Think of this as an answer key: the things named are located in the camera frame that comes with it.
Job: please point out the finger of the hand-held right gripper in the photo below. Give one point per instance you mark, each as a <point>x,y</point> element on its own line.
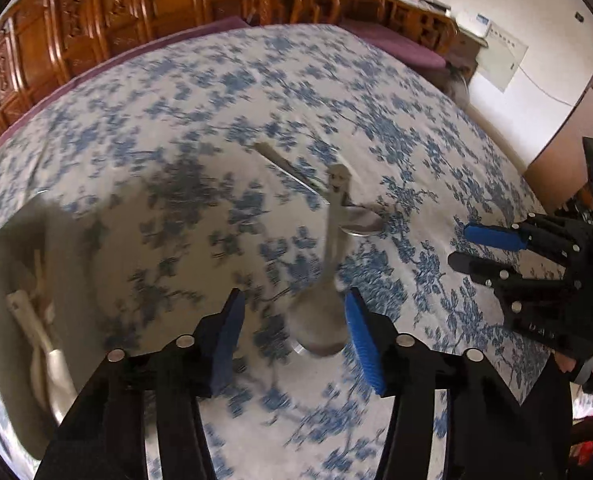
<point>481,271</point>
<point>496,236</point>

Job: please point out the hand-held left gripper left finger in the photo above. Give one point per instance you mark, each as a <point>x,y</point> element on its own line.
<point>226,340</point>

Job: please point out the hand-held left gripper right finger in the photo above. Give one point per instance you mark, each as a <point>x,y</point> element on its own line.
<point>366,340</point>

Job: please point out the plain metal spoon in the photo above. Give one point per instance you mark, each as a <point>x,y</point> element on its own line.
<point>361,222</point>

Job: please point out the light wooden chopstick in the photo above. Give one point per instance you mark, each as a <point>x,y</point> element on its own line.
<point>39,275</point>

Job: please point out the white plastic spoon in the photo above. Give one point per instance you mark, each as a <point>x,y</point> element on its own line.
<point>26,315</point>

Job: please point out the metal tray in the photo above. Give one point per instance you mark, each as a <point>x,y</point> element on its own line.
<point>11,260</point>

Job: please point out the person's dark clothing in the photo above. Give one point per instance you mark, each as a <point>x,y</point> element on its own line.
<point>556,410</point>

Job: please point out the white and blue box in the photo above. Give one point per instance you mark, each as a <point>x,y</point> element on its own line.
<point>474,22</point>

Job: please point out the wooden side cabinet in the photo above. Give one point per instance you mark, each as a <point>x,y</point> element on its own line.
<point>421,25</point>

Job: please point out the blue floral tablecloth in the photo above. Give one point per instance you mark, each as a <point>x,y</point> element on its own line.
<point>226,110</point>

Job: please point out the carved wooden chair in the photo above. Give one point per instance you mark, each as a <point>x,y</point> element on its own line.
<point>276,0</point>
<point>326,2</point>

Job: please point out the white wall panel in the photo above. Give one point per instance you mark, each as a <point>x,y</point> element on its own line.
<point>503,55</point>

